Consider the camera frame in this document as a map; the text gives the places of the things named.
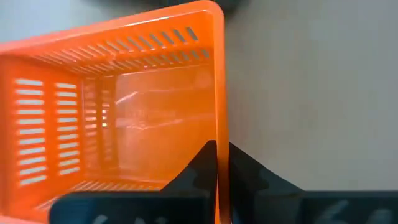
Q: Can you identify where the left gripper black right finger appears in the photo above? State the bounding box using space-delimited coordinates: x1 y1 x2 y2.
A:
228 141 398 224

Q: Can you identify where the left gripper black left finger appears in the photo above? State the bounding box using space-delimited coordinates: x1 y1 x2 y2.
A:
49 139 219 224

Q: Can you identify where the orange slotted plastic basket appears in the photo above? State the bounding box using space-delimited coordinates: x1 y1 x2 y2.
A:
0 0 233 224

